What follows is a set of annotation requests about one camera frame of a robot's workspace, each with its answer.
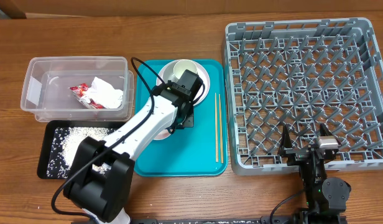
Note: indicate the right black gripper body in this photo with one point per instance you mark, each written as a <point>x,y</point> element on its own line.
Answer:
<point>296,155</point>

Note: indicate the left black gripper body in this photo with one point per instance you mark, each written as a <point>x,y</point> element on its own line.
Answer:
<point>189,119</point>

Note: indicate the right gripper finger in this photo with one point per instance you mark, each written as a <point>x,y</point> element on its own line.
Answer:
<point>286,141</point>
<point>324,131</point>

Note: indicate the small white dish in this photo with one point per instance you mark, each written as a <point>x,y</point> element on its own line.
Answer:
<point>163,134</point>

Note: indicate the white napkin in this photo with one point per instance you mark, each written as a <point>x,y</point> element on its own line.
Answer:
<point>100,95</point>

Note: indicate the red snack wrapper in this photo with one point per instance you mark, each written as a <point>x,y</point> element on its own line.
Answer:
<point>78,89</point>

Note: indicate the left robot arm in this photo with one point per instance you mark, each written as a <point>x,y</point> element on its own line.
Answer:
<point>100,177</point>

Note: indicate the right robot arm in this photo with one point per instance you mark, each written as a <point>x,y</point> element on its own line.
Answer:
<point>326,196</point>

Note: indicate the grey plastic dishwasher rack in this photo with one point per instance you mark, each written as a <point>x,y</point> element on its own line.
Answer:
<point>299,75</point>

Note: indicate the teal plastic serving tray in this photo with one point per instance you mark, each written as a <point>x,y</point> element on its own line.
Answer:
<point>191,151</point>

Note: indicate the grey shallow bowl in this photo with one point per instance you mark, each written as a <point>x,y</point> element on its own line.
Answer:
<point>170,75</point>

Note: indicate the large white plate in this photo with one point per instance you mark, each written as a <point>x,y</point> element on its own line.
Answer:
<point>202,73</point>

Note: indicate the pale green cup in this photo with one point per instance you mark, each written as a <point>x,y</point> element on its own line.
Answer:
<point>181,66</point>

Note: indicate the spilled rice pile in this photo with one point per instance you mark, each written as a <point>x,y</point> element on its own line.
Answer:
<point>64,147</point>

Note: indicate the black plastic tray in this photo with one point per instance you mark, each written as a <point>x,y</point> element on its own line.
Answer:
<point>49,132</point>

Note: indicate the clear plastic bin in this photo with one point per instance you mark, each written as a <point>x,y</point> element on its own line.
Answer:
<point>46,89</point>

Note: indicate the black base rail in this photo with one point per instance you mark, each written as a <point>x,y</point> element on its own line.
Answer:
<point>282,219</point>

